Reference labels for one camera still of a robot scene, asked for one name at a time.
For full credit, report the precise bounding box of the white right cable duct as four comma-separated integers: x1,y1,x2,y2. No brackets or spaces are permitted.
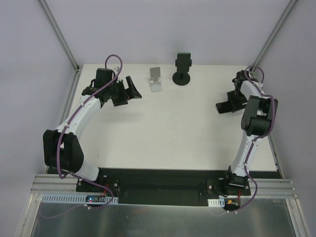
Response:
207,197,225,208

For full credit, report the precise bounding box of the aluminium rail right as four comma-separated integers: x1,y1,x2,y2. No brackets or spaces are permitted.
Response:
255,179,298,199

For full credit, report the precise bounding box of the white cable duct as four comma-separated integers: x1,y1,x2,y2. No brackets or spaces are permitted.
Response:
41,194,119,205
207,197,225,208

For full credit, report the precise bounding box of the aluminium frame post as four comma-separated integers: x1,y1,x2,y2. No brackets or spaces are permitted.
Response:
37,0,80,73
251,0,300,72

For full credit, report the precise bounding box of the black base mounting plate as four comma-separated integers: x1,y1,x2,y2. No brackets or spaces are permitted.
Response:
76,168,251,206

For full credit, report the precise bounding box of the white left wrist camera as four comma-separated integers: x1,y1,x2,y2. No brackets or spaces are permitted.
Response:
113,67,122,83

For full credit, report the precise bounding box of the left aluminium frame post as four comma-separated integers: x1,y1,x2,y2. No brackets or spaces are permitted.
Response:
37,0,80,73

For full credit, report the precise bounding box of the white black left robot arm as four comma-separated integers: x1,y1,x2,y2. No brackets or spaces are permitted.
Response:
43,67,142,192

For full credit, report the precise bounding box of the aluminium rail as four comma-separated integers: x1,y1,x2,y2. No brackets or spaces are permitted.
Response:
255,179,298,199
31,174,78,192

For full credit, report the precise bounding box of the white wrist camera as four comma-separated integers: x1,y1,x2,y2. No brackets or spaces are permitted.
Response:
113,67,122,83
247,65,256,78

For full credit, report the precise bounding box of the right aluminium frame post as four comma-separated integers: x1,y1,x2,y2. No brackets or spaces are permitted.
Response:
251,0,300,72

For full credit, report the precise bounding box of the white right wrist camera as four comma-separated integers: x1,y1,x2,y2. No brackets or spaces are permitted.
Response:
247,65,256,78

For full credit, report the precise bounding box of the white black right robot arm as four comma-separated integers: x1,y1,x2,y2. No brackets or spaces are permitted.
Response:
222,70,278,195

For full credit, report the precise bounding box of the white phone face down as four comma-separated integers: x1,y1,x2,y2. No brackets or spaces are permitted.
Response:
150,67,162,92

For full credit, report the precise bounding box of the green phone black screen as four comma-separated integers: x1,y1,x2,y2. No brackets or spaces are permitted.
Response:
176,52,192,73

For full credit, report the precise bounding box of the aluminium rail left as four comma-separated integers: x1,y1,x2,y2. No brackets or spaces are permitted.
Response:
31,174,78,192

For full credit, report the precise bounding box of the white left cable duct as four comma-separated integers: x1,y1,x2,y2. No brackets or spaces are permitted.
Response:
41,194,119,205

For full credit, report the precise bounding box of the black phone stand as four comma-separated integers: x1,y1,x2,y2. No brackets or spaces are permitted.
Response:
172,71,191,86

